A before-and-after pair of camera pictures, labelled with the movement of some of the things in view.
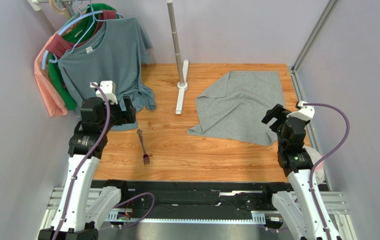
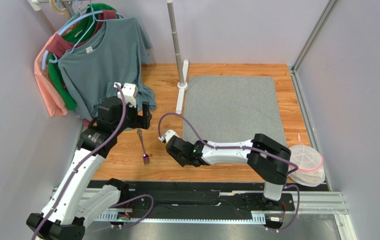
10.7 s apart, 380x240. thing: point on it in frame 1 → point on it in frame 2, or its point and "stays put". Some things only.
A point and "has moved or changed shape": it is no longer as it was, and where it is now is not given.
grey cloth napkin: (237, 113) has moved or changed shape
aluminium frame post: (295, 79) stays put
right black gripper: (274, 115) → (173, 146)
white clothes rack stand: (183, 83) stays put
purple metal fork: (146, 157) stays put
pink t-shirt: (43, 77) stays put
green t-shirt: (72, 34) stays put
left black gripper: (124, 117) → (140, 121)
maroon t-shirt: (58, 46) stays put
